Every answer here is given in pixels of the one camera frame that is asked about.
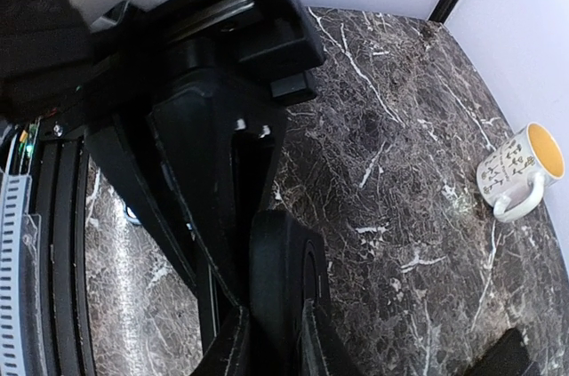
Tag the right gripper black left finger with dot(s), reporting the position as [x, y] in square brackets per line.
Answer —
[229, 354]

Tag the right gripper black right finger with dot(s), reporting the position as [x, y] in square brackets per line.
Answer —
[322, 351]

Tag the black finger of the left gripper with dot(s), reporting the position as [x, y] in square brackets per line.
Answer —
[203, 178]
[124, 150]

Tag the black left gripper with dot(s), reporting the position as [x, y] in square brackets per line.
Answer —
[74, 62]

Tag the white patterned mug yellow inside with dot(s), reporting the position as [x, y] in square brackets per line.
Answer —
[513, 179]

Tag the black front rail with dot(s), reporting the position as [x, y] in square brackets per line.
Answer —
[58, 198]

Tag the white slotted cable duct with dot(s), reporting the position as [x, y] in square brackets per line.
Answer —
[13, 198]

